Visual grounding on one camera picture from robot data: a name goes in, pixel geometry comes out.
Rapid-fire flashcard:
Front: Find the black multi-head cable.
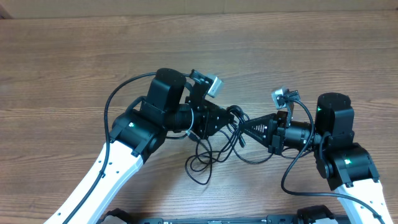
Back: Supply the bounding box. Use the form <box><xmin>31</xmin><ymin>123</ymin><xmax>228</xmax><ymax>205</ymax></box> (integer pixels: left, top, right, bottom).
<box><xmin>184</xmin><ymin>105</ymin><xmax>276</xmax><ymax>186</ymax></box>

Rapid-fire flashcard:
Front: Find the left camera cable black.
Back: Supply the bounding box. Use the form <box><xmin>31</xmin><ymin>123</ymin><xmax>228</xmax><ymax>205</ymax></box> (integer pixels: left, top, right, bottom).
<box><xmin>62</xmin><ymin>68</ymin><xmax>206</xmax><ymax>224</ymax></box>

